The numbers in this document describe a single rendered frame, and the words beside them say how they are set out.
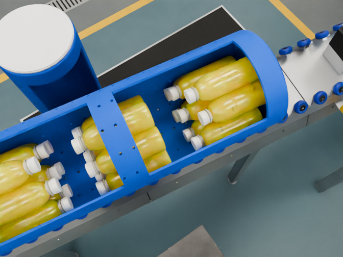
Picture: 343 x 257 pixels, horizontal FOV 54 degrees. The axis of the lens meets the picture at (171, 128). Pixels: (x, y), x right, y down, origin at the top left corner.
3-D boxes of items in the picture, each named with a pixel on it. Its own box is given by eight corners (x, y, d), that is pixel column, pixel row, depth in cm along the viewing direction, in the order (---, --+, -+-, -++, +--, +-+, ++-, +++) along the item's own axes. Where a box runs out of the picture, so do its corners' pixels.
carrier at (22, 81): (60, 147, 190) (105, 164, 185) (-28, 59, 109) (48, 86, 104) (83, 105, 200) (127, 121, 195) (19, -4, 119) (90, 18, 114)
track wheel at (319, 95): (328, 90, 106) (323, 87, 108) (316, 95, 106) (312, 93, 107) (328, 102, 109) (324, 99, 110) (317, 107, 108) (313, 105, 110)
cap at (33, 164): (34, 176, 81) (42, 173, 82) (27, 169, 78) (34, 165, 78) (31, 164, 84) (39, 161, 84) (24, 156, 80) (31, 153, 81)
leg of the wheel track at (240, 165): (239, 181, 195) (264, 146, 137) (230, 186, 195) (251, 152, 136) (234, 173, 197) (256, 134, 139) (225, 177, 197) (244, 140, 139)
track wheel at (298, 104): (308, 99, 105) (304, 97, 107) (296, 105, 104) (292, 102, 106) (309, 111, 107) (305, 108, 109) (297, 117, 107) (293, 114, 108)
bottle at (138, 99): (139, 93, 88) (73, 121, 86) (150, 117, 89) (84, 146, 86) (138, 96, 95) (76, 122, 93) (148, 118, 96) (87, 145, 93)
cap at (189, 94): (190, 84, 86) (184, 87, 86) (197, 97, 85) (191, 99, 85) (190, 92, 90) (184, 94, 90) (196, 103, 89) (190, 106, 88)
